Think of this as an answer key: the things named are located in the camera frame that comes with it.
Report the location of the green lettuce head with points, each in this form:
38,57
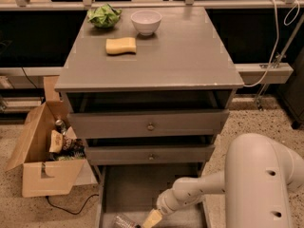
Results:
104,17

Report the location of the metal clamp stand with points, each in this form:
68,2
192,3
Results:
275,63

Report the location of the open cardboard box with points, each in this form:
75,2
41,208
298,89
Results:
41,176

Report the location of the grey open bottom drawer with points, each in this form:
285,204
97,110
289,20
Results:
132,190

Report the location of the white ceramic bowl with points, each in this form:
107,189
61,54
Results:
146,22

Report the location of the grey middle drawer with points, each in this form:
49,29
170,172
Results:
148,154

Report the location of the yellow sponge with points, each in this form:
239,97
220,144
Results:
120,45

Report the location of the grey wooden drawer cabinet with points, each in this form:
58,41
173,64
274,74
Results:
182,66

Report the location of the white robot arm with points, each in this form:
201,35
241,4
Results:
257,176

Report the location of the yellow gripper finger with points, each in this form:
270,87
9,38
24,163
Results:
153,218

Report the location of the metal can in box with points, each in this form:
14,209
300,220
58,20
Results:
61,126

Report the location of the grey top drawer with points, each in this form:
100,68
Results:
147,124

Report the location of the clear plastic water bottle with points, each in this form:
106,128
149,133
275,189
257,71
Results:
122,221

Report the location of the snack bag in box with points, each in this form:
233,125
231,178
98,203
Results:
63,148

